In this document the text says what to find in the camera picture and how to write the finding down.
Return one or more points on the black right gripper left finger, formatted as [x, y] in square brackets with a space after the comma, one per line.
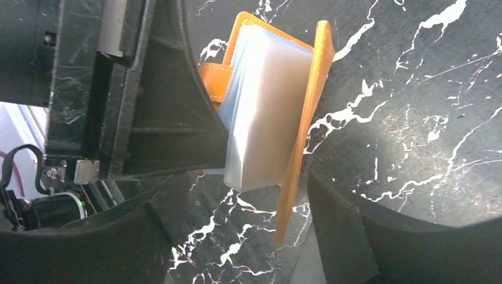
[128, 243]

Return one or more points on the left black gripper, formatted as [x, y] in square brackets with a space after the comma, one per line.
[124, 96]

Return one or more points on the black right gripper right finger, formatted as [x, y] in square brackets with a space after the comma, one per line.
[364, 242]

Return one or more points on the orange leather card holder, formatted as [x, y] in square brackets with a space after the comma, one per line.
[266, 91]

